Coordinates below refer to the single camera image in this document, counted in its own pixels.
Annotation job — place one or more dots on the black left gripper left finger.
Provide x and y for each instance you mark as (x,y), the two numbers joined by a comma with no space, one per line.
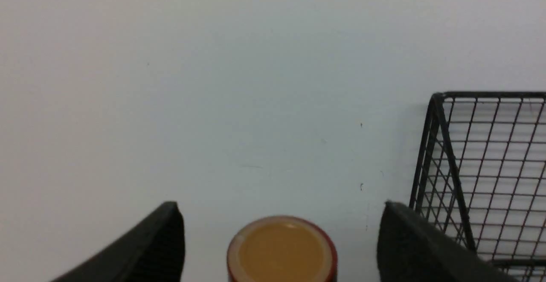
(152,251)

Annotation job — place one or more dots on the soy sauce bottle red label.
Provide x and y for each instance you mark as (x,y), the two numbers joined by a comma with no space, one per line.
(281,248)

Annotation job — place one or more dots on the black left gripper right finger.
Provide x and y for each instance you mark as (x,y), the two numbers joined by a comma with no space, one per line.
(411,250)

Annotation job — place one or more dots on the black wire mesh shelf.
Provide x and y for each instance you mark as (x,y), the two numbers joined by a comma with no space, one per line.
(480,176)

